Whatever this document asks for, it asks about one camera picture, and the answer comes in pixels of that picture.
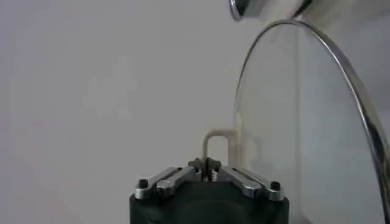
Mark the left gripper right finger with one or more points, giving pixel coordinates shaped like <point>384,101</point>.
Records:
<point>246,182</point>

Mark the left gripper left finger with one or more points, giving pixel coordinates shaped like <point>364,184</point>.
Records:
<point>173,179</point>

